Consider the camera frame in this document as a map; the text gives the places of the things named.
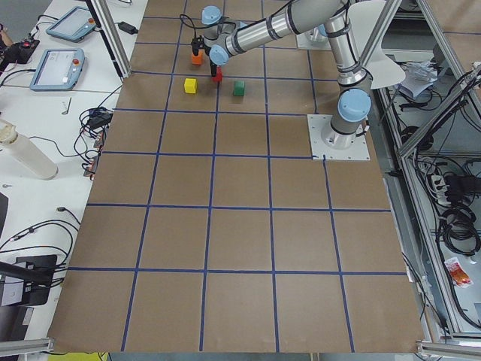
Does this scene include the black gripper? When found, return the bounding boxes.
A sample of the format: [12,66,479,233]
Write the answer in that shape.
[210,62,218,74]

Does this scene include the red wooden block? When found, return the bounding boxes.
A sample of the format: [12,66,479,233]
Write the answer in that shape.
[212,67,223,83]

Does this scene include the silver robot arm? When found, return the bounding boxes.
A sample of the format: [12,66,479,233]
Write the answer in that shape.
[191,0,371,150]

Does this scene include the orange wooden block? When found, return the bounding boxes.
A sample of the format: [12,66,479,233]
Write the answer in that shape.
[191,51,203,66]

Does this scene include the yellow wooden block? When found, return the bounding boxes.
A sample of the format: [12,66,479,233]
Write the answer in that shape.
[183,78,198,94]

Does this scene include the green wooden block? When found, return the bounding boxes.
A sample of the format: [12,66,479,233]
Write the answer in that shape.
[233,80,246,97]

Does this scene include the black power adapter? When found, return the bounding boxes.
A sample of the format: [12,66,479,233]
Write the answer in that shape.
[117,22,138,35]

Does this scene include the upper blue teach pendant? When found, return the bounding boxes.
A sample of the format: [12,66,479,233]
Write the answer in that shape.
[46,6,96,43]

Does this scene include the blue teach pendant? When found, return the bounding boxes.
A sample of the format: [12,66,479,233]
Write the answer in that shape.
[29,48,85,91]
[46,6,96,43]

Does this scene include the hex key tool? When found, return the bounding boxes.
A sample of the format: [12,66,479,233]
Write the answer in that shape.
[62,98,72,115]

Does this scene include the lower blue teach pendant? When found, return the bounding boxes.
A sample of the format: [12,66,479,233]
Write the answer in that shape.
[29,48,85,91]

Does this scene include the white cardboard tube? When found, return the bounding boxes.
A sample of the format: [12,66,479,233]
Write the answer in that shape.
[1,120,59,180]

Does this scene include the white power strip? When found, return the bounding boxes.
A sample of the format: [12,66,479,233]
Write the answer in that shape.
[428,174,451,207]

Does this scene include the red snack packet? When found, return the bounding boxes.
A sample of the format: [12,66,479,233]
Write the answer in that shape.
[444,257,473,288]

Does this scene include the aluminium frame post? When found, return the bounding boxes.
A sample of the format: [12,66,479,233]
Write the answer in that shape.
[86,0,132,79]

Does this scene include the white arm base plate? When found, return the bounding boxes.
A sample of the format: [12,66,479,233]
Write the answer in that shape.
[307,114,371,162]

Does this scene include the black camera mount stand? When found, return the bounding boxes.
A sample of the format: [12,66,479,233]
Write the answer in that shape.
[1,255,57,306]

